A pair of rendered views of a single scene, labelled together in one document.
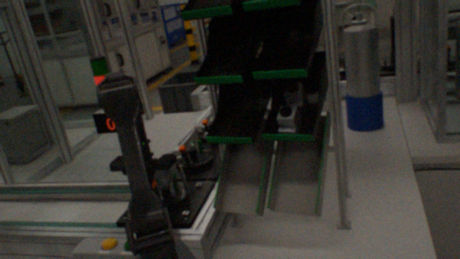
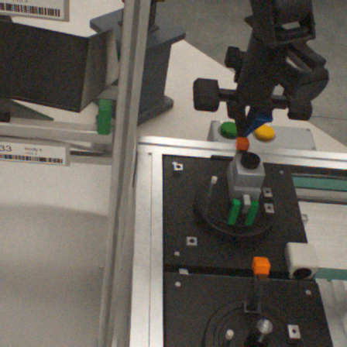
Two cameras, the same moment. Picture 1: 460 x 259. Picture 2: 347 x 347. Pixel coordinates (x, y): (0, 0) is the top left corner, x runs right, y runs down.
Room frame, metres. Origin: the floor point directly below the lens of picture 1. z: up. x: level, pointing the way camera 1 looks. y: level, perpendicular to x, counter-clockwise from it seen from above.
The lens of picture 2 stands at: (1.67, -0.16, 1.66)
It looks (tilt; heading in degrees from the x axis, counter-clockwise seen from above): 45 degrees down; 152
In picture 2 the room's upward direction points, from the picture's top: 11 degrees clockwise
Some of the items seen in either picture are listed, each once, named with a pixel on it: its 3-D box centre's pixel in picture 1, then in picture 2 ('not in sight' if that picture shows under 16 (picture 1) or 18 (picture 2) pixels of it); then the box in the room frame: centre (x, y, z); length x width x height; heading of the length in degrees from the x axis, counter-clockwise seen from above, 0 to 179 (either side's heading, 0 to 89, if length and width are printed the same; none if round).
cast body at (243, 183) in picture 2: (162, 173); (246, 178); (1.18, 0.23, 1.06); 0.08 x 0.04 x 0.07; 161
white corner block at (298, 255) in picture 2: not in sight; (299, 261); (1.29, 0.29, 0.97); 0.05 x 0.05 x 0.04; 71
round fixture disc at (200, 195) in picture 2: (167, 197); (235, 205); (1.17, 0.23, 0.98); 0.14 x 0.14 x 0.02
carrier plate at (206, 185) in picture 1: (168, 202); (232, 213); (1.17, 0.23, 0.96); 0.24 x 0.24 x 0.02; 71
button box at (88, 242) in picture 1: (112, 254); (260, 145); (0.99, 0.38, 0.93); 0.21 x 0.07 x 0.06; 71
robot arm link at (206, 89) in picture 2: (140, 153); (255, 84); (1.09, 0.26, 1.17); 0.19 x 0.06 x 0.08; 71
